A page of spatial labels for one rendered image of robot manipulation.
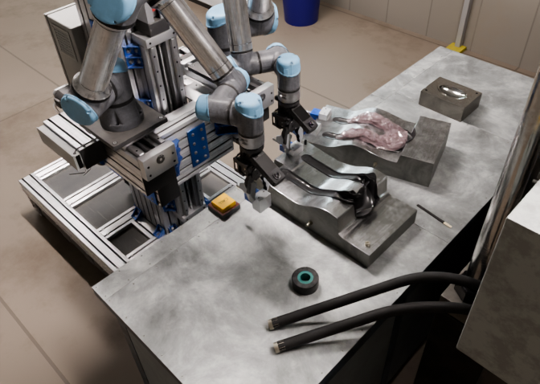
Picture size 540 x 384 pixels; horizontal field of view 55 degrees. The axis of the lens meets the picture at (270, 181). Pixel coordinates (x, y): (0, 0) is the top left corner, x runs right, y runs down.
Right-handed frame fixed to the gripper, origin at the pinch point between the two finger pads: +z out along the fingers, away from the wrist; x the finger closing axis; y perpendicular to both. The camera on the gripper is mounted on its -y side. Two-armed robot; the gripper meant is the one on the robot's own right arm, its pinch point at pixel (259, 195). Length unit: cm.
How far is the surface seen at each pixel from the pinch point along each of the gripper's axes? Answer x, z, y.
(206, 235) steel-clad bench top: 14.8, 15.0, 11.1
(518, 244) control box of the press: 14, -48, -76
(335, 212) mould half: -11.4, 1.5, -21.2
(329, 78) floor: -192, 95, 125
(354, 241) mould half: -11.6, 8.8, -29.1
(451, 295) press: -20, 16, -59
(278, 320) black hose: 23.5, 11.6, -30.0
